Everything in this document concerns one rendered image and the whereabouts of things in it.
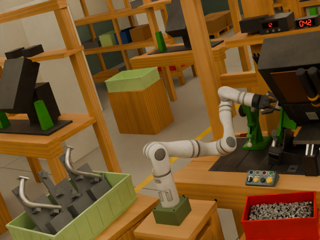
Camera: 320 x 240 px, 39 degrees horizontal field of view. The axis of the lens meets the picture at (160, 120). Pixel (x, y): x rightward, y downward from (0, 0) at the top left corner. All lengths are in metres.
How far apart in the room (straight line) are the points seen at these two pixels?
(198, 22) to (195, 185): 0.98
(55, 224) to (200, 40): 1.37
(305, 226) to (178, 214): 0.60
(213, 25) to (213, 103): 8.29
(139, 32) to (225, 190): 6.00
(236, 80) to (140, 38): 5.39
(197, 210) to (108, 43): 6.63
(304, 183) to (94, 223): 1.10
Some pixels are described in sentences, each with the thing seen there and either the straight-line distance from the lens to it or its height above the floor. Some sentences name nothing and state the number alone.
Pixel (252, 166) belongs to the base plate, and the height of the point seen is 0.90.
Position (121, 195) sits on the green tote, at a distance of 2.61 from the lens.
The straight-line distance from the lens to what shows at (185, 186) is 2.51.
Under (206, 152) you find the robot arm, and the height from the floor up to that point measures 1.10.
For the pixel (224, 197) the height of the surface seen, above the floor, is 0.82.
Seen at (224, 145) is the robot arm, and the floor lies 1.10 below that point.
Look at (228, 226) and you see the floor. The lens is 3.68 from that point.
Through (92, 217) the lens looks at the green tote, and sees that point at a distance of 2.47.
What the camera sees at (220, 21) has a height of 0.35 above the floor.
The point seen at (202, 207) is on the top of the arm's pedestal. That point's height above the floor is 0.85.
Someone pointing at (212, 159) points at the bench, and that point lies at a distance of 2.72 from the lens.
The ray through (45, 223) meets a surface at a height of 0.91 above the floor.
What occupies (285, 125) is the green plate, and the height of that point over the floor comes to 1.12.
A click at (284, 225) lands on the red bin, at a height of 0.89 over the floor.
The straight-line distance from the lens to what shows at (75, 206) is 2.62.
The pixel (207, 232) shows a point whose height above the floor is 0.74.
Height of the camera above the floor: 2.04
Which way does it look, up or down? 19 degrees down
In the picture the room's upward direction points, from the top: 16 degrees counter-clockwise
